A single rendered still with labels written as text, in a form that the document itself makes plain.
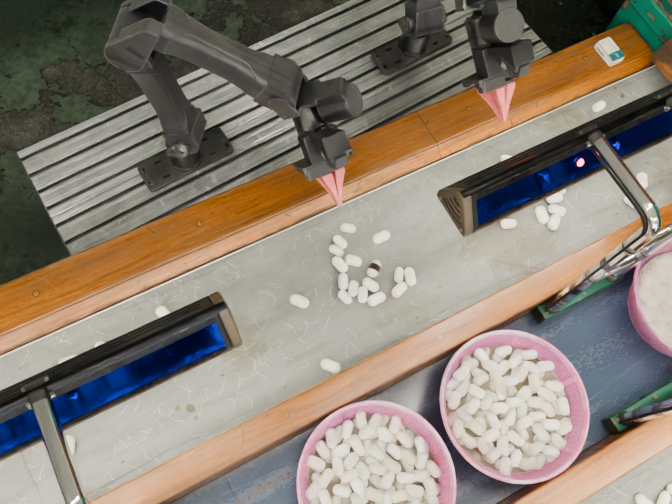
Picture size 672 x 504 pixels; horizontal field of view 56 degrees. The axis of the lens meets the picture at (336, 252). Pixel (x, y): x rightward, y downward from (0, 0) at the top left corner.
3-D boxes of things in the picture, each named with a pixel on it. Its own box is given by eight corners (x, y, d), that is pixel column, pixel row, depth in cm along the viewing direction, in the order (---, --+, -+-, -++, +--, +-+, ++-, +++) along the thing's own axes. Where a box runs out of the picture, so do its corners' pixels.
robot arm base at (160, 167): (232, 131, 131) (215, 107, 133) (143, 175, 126) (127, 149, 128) (235, 151, 138) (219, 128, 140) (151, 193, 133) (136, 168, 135)
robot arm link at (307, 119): (340, 123, 114) (327, 85, 111) (325, 133, 109) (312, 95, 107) (308, 130, 118) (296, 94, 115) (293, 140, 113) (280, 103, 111)
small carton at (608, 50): (593, 47, 143) (597, 41, 142) (605, 42, 144) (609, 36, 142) (609, 67, 142) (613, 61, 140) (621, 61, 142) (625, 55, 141)
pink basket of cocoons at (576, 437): (400, 417, 118) (409, 409, 110) (483, 315, 127) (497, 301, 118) (516, 518, 113) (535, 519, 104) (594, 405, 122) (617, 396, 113)
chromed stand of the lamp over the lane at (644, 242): (487, 246, 133) (575, 128, 92) (563, 209, 137) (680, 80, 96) (538, 325, 127) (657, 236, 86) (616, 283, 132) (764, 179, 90)
